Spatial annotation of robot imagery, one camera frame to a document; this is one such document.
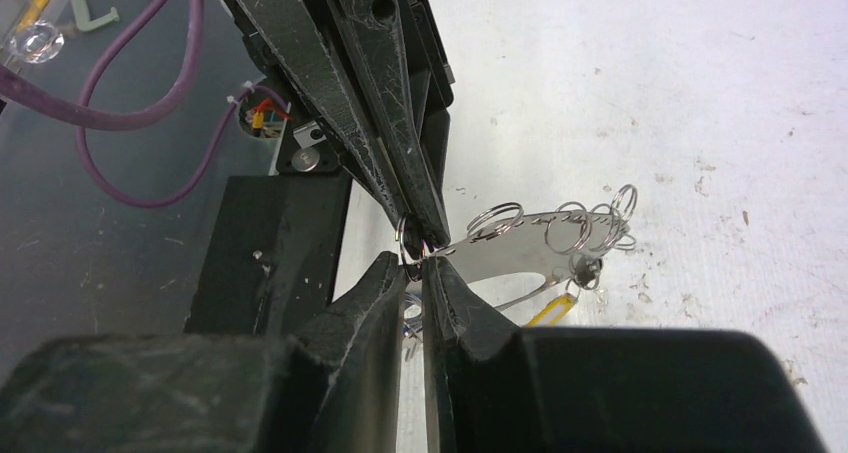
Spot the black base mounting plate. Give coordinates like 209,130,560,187
183,106,352,336

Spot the yellow key tag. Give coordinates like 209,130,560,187
525,293,579,327

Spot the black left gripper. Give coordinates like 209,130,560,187
233,0,454,245

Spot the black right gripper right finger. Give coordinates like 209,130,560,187
422,258,825,452

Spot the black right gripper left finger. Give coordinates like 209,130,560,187
1,252,407,452

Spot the perforated metal key plate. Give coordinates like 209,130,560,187
395,184,638,311

